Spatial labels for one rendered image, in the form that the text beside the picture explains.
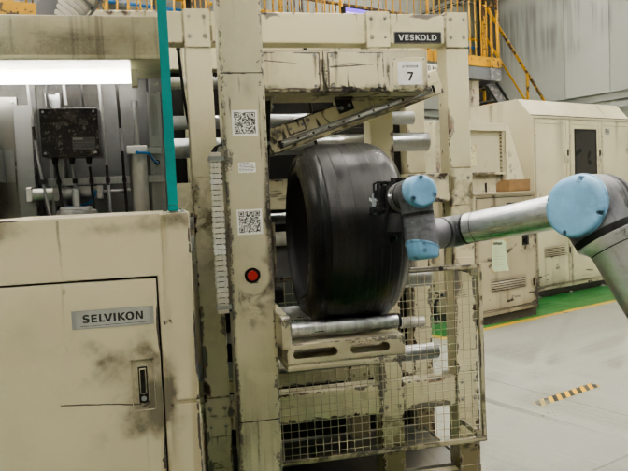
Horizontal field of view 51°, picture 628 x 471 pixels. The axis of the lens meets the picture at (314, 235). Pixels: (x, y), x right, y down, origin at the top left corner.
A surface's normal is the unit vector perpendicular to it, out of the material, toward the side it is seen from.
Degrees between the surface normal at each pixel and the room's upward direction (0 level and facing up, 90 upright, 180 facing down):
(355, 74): 90
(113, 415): 90
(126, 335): 90
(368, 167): 46
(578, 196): 83
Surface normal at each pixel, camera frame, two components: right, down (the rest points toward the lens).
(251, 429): 0.21, 0.05
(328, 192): -0.11, -0.40
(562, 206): -0.74, -0.04
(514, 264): 0.56, 0.02
